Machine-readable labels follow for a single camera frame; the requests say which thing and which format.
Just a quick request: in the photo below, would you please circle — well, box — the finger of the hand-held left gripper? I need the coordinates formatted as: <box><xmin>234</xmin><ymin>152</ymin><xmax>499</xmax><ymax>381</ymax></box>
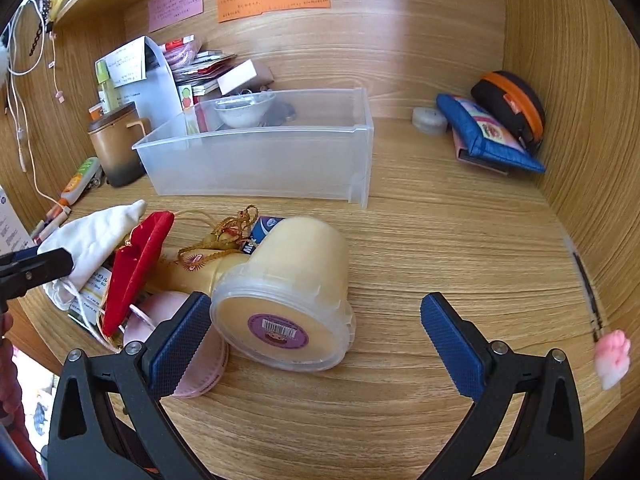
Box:
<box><xmin>0</xmin><ymin>248</ymin><xmax>74</xmax><ymax>311</ymax></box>
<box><xmin>0</xmin><ymin>246</ymin><xmax>41</xmax><ymax>266</ymax></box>

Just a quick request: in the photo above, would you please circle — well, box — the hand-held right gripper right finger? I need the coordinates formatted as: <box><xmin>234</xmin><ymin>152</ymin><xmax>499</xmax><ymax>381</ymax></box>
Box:
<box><xmin>419</xmin><ymin>291</ymin><xmax>587</xmax><ymax>480</ymax></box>

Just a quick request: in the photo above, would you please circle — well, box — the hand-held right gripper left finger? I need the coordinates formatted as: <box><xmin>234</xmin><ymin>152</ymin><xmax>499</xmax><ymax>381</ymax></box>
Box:
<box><xmin>46</xmin><ymin>291</ymin><xmax>217</xmax><ymax>480</ymax></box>

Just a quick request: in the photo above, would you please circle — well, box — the gold sunscreen bottle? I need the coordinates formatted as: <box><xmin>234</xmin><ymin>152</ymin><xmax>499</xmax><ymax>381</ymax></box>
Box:
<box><xmin>145</xmin><ymin>245</ymin><xmax>251</xmax><ymax>302</ymax></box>

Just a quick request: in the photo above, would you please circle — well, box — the red cloth pouch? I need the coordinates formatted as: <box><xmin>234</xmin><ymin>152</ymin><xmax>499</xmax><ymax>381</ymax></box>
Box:
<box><xmin>102</xmin><ymin>211</ymin><xmax>176</xmax><ymax>338</ymax></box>

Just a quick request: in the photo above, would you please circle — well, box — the red and white cloth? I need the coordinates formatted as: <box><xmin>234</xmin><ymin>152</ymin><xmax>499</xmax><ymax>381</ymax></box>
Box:
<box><xmin>210</xmin><ymin>216</ymin><xmax>357</xmax><ymax>373</ymax></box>

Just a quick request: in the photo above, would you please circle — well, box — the clear plastic bin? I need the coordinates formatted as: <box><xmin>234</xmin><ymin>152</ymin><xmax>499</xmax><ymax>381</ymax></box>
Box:
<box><xmin>131</xmin><ymin>87</ymin><xmax>375</xmax><ymax>210</ymax></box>

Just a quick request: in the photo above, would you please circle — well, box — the person's left forearm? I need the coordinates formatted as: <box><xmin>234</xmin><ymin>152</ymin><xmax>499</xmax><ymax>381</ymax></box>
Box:
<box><xmin>0</xmin><ymin>342</ymin><xmax>45</xmax><ymax>480</ymax></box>

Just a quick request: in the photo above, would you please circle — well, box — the wooden desktop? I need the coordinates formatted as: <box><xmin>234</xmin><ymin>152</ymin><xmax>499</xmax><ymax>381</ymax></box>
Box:
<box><xmin>20</xmin><ymin>75</ymin><xmax>608</xmax><ymax>480</ymax></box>

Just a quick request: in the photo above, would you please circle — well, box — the white printed box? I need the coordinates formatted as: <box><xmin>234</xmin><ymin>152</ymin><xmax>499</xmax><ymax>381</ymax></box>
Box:
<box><xmin>0</xmin><ymin>185</ymin><xmax>37</xmax><ymax>257</ymax></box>

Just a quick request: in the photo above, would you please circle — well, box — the pink round compact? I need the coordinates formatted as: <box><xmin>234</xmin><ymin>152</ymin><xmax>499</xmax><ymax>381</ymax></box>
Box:
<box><xmin>122</xmin><ymin>291</ymin><xmax>230</xmax><ymax>400</ymax></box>

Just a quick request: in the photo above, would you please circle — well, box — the bundle of pens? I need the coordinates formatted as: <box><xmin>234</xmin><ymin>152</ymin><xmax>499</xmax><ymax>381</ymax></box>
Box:
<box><xmin>30</xmin><ymin>199</ymin><xmax>72</xmax><ymax>242</ymax></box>

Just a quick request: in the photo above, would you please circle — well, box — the white green labelled packet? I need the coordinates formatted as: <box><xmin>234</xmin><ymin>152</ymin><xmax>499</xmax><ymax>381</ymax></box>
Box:
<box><xmin>67</xmin><ymin>267</ymin><xmax>110</xmax><ymax>332</ymax></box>

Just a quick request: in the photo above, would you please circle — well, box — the orange green tube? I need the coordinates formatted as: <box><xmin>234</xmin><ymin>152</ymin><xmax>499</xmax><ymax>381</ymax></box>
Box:
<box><xmin>60</xmin><ymin>156</ymin><xmax>101</xmax><ymax>206</ymax></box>

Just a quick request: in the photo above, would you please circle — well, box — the brown mug with lid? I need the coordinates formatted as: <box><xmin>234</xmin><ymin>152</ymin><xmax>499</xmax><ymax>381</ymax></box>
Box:
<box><xmin>87</xmin><ymin>101</ymin><xmax>152</xmax><ymax>188</ymax></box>

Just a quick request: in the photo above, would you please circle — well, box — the blue packet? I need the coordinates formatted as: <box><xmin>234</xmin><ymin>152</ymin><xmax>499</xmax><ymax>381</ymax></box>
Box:
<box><xmin>240</xmin><ymin>217</ymin><xmax>287</xmax><ymax>257</ymax></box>

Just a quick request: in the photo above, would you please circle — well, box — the black pen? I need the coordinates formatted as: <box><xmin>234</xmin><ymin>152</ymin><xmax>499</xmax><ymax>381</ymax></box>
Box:
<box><xmin>570</xmin><ymin>250</ymin><xmax>607</xmax><ymax>343</ymax></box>

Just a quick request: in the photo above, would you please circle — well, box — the pink cat paw toy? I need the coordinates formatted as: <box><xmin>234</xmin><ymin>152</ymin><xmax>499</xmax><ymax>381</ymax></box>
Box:
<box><xmin>595</xmin><ymin>330</ymin><xmax>631</xmax><ymax>391</ymax></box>

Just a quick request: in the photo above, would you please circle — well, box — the pink notebook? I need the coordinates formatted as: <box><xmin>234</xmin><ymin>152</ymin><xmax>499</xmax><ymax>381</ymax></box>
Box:
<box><xmin>452</xmin><ymin>127</ymin><xmax>511</xmax><ymax>177</ymax></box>

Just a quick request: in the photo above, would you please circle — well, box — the white folder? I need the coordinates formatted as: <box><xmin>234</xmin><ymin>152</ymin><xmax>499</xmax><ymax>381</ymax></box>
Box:
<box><xmin>135</xmin><ymin>36</ymin><xmax>187</xmax><ymax>133</ymax></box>

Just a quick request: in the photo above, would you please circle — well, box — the white paper sheet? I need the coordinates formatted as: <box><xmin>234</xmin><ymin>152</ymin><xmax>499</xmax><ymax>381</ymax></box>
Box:
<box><xmin>95</xmin><ymin>37</ymin><xmax>151</xmax><ymax>102</ymax></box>

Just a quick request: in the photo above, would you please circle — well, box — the blue zip pouch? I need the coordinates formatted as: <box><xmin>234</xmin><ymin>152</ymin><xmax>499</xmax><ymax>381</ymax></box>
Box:
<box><xmin>436</xmin><ymin>92</ymin><xmax>546</xmax><ymax>174</ymax></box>

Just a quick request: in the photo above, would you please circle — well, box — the white bowl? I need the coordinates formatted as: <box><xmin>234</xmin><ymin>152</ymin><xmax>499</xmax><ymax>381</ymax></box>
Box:
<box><xmin>214</xmin><ymin>91</ymin><xmax>277</xmax><ymax>129</ymax></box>

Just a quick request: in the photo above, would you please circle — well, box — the stack of small packets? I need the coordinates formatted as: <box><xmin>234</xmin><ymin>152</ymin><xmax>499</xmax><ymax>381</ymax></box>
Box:
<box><xmin>172</xmin><ymin>50</ymin><xmax>238</xmax><ymax>96</ymax></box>

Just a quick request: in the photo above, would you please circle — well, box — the black orange round case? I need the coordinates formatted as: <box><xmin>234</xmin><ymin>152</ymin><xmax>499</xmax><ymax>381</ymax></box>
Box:
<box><xmin>470</xmin><ymin>71</ymin><xmax>546</xmax><ymax>156</ymax></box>

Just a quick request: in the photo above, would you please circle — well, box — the pink red packet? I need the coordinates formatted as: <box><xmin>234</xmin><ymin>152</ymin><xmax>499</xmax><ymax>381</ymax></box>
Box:
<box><xmin>162</xmin><ymin>35</ymin><xmax>207</xmax><ymax>68</ymax></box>

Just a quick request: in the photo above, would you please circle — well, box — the pink sticky note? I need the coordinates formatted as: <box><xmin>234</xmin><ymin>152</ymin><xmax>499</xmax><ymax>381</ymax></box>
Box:
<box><xmin>147</xmin><ymin>0</ymin><xmax>204</xmax><ymax>33</ymax></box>

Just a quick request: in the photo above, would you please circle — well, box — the orange sticky note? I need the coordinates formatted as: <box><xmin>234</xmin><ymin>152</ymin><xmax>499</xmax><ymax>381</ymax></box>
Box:
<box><xmin>216</xmin><ymin>0</ymin><xmax>332</xmax><ymax>24</ymax></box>

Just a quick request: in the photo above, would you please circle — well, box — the gold tassel cord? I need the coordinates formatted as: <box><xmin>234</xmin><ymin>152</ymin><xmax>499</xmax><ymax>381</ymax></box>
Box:
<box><xmin>175</xmin><ymin>205</ymin><xmax>258</xmax><ymax>262</ymax></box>

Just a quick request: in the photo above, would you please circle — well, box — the white cable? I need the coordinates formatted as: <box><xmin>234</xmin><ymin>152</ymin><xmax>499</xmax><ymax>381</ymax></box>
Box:
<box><xmin>4</xmin><ymin>0</ymin><xmax>66</xmax><ymax>203</ymax></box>

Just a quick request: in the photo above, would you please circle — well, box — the black chain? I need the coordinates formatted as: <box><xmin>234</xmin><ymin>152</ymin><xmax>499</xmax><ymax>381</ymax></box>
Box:
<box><xmin>29</xmin><ymin>0</ymin><xmax>54</xmax><ymax>59</ymax></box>

